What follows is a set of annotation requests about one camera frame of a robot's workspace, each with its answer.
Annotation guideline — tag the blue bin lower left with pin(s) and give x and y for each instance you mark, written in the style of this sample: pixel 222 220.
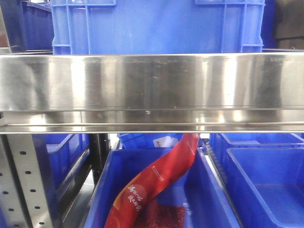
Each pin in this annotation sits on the blue bin lower left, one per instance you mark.
pixel 63 151

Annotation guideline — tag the blue bin with red bag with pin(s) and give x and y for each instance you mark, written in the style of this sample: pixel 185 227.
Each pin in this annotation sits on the blue bin with red bag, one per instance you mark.
pixel 198 191

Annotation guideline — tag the empty blue bin right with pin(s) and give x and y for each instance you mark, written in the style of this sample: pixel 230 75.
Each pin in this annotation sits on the empty blue bin right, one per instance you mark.
pixel 267 186

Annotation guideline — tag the red snack bag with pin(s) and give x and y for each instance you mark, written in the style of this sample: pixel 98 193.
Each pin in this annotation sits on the red snack bag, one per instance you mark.
pixel 151 181

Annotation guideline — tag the large blue crate upper shelf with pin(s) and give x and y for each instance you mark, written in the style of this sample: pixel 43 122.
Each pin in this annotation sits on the large blue crate upper shelf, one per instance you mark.
pixel 157 26

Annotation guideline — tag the stainless steel shelf rack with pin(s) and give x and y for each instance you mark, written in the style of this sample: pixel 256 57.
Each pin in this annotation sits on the stainless steel shelf rack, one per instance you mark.
pixel 44 93

